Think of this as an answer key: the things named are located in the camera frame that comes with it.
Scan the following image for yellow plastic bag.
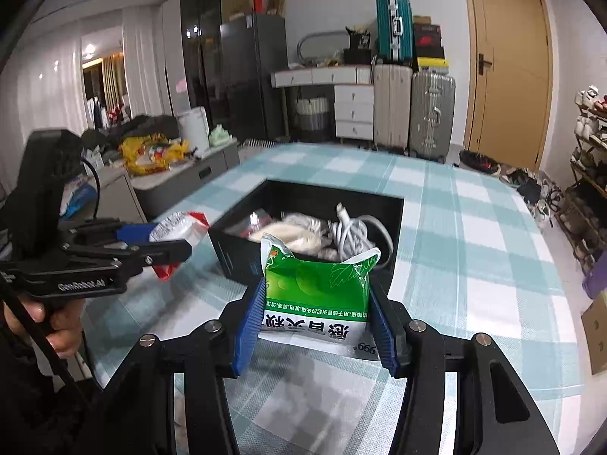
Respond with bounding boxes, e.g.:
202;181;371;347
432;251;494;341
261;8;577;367
118;133;190;177

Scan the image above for clear bag of white rope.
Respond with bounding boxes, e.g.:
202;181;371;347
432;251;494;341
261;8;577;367
263;212;335;257

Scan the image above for black red footwear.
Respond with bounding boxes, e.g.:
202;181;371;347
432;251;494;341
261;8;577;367
459;150;501;174

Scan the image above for dark glass cabinet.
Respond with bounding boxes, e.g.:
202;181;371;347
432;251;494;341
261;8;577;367
180;0;250;138

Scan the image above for white appliance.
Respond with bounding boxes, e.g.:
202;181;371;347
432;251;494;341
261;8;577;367
177;107;212;158

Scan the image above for purple container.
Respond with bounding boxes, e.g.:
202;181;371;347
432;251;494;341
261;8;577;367
582;251;607;299

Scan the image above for blue bag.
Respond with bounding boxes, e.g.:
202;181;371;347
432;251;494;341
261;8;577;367
59;182;98;219

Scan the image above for grey low cabinet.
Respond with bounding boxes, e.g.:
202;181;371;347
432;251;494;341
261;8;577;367
61;142;240;226

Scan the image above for beige suitcase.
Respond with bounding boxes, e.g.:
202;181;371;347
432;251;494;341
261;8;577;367
372;63;413;152

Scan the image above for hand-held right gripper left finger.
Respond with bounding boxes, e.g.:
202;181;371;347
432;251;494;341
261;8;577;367
92;277;266;455

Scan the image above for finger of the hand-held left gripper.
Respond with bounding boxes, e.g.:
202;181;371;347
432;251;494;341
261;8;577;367
59;218;157;247
61;240;193;285

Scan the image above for pile of shoes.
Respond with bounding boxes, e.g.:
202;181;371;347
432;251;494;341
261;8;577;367
498;163;565;228

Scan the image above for tan cardboard box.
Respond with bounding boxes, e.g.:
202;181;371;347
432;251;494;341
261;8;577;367
581;291;607;375

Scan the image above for green white medicine packet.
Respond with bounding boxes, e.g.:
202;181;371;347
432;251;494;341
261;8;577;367
260;232;381;358

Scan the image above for wicker basket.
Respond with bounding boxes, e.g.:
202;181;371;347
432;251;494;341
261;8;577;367
296;96;333;142

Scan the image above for black cardboard box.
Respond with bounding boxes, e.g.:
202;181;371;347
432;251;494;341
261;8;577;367
208;180;405;297

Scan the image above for dark grey refrigerator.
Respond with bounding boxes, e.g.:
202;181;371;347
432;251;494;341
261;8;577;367
219;13;290;143

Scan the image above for teal suitcase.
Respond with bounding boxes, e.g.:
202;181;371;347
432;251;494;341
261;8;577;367
376;0;414;64

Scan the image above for oval metal frame mirror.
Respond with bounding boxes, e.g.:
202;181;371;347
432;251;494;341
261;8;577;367
297;31;349;64

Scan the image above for tan wooden door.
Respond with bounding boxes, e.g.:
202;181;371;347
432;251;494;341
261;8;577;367
460;0;553;171

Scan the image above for white sheer curtains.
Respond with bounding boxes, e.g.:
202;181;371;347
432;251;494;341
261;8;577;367
0;7;167;176

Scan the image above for person's left hand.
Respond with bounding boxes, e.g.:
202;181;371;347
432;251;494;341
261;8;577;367
2;289;87;354

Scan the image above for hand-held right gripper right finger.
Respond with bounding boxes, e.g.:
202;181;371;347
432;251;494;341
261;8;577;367
370;289;560;455

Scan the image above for pile of dark clothes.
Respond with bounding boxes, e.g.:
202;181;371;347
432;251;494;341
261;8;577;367
80;114;181;152

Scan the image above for teal plaid tablecloth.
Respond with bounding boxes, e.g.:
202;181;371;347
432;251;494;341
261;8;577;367
85;142;598;455

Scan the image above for person's left forearm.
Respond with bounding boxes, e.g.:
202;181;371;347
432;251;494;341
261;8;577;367
0;313;100;455

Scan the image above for brown curtain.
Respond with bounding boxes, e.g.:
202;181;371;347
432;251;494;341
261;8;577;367
103;54;126;105

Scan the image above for red white snack packet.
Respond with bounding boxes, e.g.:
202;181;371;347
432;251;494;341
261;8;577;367
149;212;210;281

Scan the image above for white charging cable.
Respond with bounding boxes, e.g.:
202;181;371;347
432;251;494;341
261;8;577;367
329;204;394;266

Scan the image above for shoe rack with shoes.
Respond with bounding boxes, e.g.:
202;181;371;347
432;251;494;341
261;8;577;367
555;85;607;271

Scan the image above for pale green soft item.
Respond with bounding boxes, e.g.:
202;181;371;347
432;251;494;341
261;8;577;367
209;124;235;147

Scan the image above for white desk with drawers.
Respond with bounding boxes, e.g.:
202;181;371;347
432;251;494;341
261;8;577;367
271;65;375;140

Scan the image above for silver suitcase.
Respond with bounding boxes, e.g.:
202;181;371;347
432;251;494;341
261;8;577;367
409;70;457;162

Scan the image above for black bag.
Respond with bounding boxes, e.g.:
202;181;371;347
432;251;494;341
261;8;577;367
344;26;375;64

